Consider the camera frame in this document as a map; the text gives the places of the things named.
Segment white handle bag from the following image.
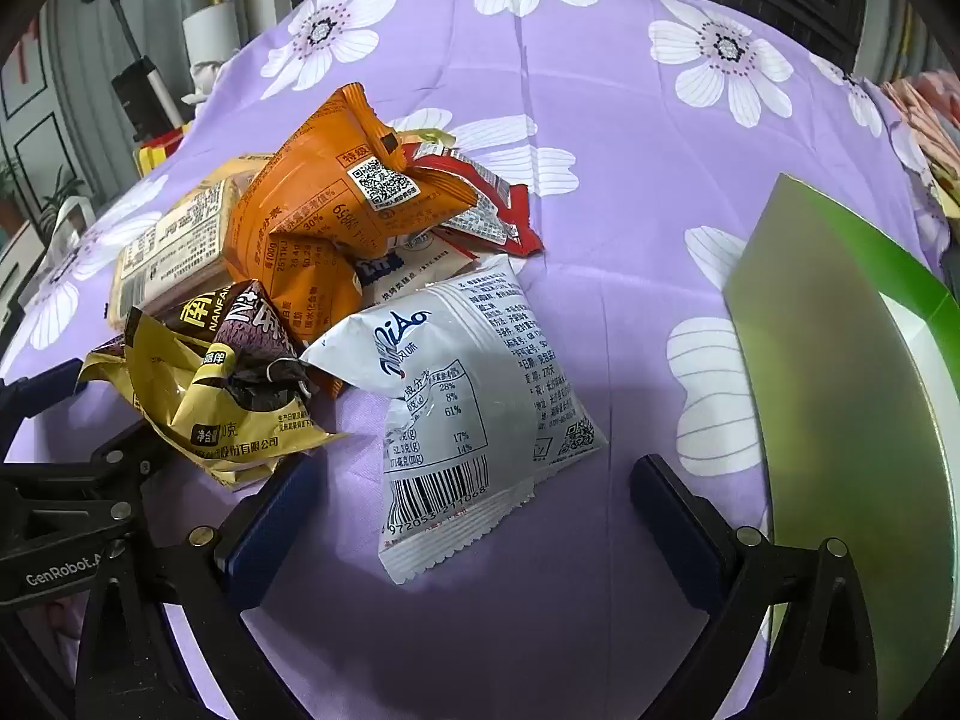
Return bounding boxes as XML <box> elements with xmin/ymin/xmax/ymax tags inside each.
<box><xmin>45</xmin><ymin>199</ymin><xmax>95</xmax><ymax>256</ymax></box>

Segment white cloth bag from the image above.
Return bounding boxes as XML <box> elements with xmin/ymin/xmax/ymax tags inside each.
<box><xmin>184</xmin><ymin>60</ymin><xmax>226</xmax><ymax>102</ymax></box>

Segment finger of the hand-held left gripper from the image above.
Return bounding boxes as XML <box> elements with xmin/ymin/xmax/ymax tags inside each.
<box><xmin>88</xmin><ymin>424</ymin><xmax>177</xmax><ymax>488</ymax></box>
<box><xmin>0</xmin><ymin>358</ymin><xmax>85</xmax><ymax>458</ymax></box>

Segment red snack packet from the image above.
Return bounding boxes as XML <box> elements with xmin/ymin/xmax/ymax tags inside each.
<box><xmin>405</xmin><ymin>142</ymin><xmax>545</xmax><ymax>256</ymax></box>

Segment white blue-print snack packet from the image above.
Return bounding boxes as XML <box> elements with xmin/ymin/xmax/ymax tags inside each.
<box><xmin>352</xmin><ymin>229</ymin><xmax>481</xmax><ymax>308</ymax></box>

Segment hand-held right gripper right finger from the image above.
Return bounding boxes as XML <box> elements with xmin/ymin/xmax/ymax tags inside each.
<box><xmin>630</xmin><ymin>454</ymin><xmax>878</xmax><ymax>720</ymax></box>

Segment black upright vacuum cleaner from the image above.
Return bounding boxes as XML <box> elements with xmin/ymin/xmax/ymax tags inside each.
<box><xmin>79</xmin><ymin>0</ymin><xmax>187</xmax><ymax>143</ymax></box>

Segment purple floral tablecloth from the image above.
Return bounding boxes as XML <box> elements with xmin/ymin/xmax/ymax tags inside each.
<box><xmin>0</xmin><ymin>0</ymin><xmax>953</xmax><ymax>720</ymax></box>

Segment pale yellow-green snack packet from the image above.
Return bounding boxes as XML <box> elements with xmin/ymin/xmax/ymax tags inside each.
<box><xmin>397</xmin><ymin>127</ymin><xmax>457</xmax><ymax>151</ymax></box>

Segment white barcode snack packet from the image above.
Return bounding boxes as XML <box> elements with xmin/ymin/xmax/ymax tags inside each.
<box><xmin>300</xmin><ymin>253</ymin><xmax>608</xmax><ymax>586</ymax></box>

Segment green potted plant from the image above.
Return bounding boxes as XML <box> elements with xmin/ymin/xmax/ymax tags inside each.
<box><xmin>37</xmin><ymin>172</ymin><xmax>87</xmax><ymax>241</ymax></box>

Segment green white cardboard box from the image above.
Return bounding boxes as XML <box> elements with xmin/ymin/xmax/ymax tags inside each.
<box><xmin>724</xmin><ymin>172</ymin><xmax>960</xmax><ymax>720</ymax></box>

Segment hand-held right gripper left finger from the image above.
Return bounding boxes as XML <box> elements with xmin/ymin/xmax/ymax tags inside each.
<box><xmin>75</xmin><ymin>452</ymin><xmax>325</xmax><ymax>720</ymax></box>

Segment yellow brown snack packet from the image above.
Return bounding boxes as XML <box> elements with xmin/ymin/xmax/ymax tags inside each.
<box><xmin>77</xmin><ymin>279</ymin><xmax>353</xmax><ymax>492</ymax></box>

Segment pile of pink clothes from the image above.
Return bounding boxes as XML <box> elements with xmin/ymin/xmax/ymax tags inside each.
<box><xmin>877</xmin><ymin>71</ymin><xmax>960</xmax><ymax>218</ymax></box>

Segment beige cracker packet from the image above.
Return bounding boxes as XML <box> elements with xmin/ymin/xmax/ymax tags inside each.
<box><xmin>109</xmin><ymin>154</ymin><xmax>275</xmax><ymax>331</ymax></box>

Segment red yellow paper bag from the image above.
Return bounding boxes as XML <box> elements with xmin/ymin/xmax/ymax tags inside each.
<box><xmin>133</xmin><ymin>124</ymin><xmax>188</xmax><ymax>177</ymax></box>

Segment orange snack packet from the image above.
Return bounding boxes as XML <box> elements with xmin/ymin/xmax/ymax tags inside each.
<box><xmin>225</xmin><ymin>82</ymin><xmax>481</xmax><ymax>331</ymax></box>

